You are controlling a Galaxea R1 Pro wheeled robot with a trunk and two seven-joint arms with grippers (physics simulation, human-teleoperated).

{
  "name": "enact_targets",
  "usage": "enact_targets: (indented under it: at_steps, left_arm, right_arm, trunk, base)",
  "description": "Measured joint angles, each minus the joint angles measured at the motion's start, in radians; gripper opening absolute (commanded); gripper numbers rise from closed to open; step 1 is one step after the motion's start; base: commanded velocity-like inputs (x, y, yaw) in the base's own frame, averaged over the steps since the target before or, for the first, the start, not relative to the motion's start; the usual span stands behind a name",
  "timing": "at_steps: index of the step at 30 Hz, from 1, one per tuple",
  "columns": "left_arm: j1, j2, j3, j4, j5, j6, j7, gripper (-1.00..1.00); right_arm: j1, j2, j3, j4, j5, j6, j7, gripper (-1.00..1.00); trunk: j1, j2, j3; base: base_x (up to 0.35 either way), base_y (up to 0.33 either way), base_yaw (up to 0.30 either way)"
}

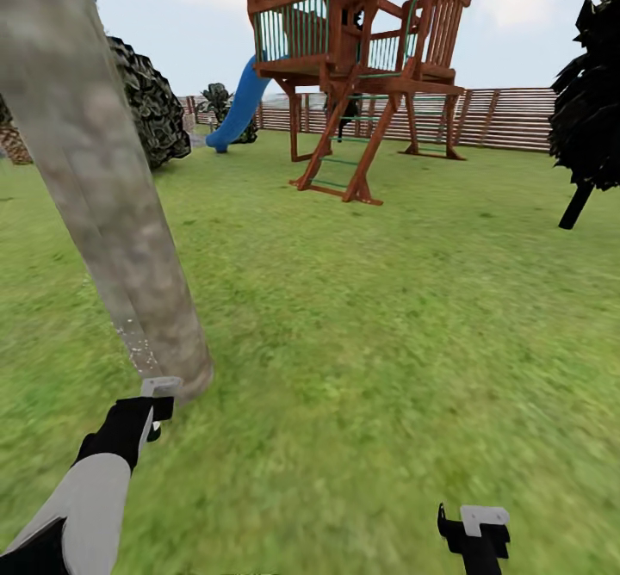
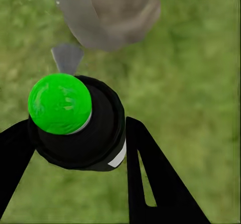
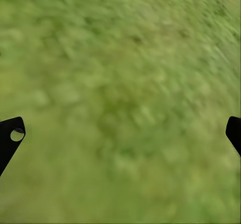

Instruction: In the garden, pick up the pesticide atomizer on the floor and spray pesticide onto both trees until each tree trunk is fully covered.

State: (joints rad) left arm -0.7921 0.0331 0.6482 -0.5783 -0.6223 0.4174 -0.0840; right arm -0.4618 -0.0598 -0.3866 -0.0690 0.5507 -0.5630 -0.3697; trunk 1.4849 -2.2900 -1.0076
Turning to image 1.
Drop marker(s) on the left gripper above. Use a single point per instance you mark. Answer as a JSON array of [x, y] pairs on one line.
[[163, 407]]

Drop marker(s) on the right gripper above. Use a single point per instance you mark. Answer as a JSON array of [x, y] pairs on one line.
[[490, 543]]

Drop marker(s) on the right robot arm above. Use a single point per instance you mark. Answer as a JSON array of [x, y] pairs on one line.
[[480, 537]]

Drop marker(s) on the garden chair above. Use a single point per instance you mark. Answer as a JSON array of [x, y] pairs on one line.
[[189, 123]]

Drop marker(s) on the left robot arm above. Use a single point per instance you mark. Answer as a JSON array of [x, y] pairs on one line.
[[77, 530]]

